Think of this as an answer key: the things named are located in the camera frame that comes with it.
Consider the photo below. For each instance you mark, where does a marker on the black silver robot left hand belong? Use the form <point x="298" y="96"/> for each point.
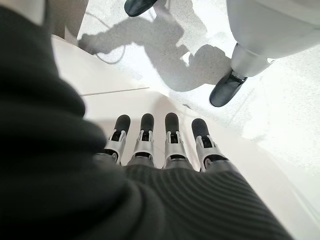
<point x="87" y="200"/>

